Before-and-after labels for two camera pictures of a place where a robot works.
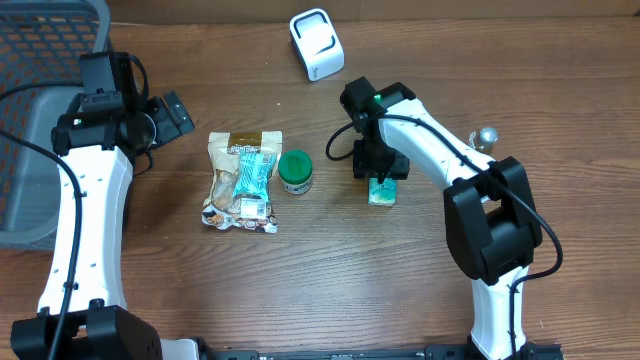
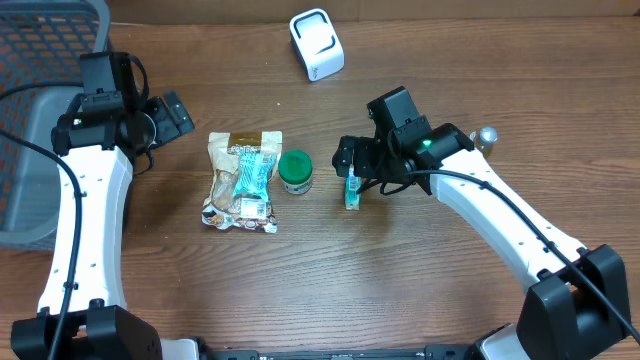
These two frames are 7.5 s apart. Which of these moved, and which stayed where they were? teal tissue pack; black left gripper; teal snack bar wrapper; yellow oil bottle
Moved: teal tissue pack
Stayed: teal snack bar wrapper; yellow oil bottle; black left gripper
